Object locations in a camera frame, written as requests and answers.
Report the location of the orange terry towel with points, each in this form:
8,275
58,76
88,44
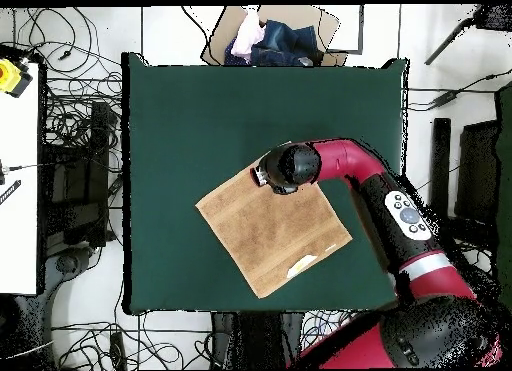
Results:
272,235

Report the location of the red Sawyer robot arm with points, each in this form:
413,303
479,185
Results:
400,227

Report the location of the dark green table cloth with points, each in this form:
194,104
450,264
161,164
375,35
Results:
180,127

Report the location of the blue denim jeans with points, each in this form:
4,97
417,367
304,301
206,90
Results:
288,43

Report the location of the pink garment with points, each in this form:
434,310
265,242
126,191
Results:
248,37

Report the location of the brown cardboard box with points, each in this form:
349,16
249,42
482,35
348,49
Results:
330,31

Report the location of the black grey stand foot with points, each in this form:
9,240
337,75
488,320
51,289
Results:
68,263

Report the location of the green covered side table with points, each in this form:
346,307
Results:
504,167

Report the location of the white desk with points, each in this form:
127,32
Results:
18,235

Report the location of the yellow emergency stop button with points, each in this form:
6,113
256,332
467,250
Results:
10,77

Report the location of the black tripod leg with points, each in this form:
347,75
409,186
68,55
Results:
496,17

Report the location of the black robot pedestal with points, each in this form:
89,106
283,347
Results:
256,339

